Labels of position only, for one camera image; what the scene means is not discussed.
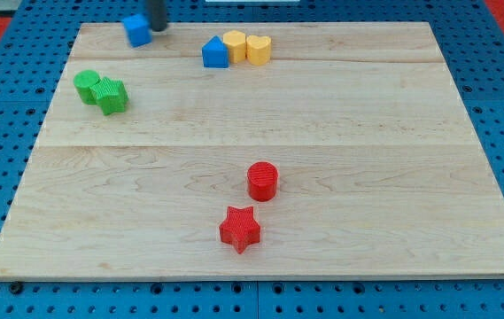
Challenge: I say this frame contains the yellow hexagon block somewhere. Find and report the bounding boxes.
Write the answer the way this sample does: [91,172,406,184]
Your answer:
[222,30,247,64]

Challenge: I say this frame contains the green cylinder block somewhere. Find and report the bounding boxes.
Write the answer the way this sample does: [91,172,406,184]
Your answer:
[73,69,100,105]

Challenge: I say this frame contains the blue triangle block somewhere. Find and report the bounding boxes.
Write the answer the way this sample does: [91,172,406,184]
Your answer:
[201,35,229,68]

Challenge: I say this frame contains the red cylinder block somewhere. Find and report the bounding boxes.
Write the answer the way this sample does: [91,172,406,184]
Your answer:
[247,161,279,202]

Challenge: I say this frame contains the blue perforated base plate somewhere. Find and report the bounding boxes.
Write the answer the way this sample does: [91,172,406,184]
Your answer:
[0,0,504,318]

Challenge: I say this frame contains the light wooden board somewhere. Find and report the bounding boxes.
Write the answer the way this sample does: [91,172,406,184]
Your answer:
[0,22,504,282]

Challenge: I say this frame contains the yellow heart block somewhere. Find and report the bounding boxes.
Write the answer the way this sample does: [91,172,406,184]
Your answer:
[246,35,272,66]

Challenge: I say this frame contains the blue cube block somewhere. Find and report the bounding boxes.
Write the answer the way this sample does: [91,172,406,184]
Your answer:
[121,14,152,48]

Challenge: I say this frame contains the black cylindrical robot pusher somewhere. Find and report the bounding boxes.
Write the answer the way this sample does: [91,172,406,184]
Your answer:
[145,0,168,32]

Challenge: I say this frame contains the red star block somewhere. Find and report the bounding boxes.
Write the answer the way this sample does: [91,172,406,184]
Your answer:
[219,206,261,254]

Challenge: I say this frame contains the green star block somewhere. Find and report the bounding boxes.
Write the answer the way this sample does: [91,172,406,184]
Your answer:
[90,77,128,115]

